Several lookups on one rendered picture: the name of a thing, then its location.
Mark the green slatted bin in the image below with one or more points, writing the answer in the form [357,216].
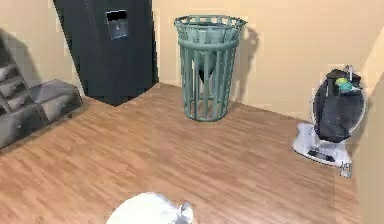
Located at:
[206,66]

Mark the black fridge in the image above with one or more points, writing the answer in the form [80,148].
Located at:
[110,60]

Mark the white garbage bag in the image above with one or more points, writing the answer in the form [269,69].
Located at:
[150,210]

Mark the black and white baby swing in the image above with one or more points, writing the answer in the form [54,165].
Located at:
[333,116]

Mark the grey cupboard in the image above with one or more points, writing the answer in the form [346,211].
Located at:
[30,106]

